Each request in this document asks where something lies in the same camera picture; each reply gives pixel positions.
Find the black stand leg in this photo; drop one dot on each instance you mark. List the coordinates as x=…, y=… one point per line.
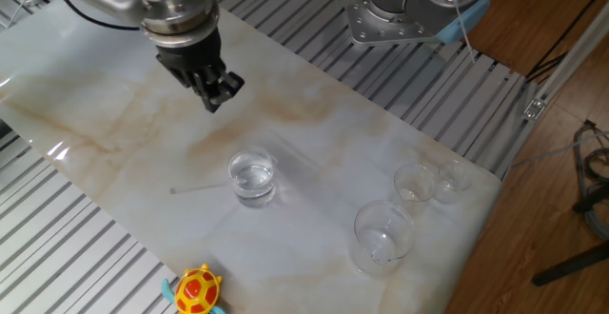
x=571, y=264
x=592, y=201

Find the clear glass stirring rod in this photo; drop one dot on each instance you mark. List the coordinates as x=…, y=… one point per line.
x=200, y=188

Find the glass beaker with water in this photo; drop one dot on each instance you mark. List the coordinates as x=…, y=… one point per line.
x=252, y=185

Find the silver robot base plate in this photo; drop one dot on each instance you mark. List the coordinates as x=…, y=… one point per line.
x=376, y=31

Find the white zip tie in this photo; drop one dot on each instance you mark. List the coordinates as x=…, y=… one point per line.
x=464, y=28

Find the light blue base pad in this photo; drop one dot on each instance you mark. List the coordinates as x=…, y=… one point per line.
x=468, y=19

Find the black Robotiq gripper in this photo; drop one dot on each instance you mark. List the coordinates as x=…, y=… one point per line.
x=190, y=59

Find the aluminium frame beam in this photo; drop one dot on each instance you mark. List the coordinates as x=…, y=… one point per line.
x=571, y=60

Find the marble pattern mat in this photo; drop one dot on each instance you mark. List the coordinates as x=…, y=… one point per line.
x=309, y=90

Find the small empty glass beaker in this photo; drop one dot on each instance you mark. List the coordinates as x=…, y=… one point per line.
x=452, y=183

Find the large empty glass beaker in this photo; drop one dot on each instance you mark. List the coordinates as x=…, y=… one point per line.
x=383, y=238

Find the yellow orange toy turtle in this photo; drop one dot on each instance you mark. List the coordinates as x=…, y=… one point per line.
x=197, y=292

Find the medium empty glass beaker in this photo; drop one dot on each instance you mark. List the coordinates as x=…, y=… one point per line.
x=414, y=185

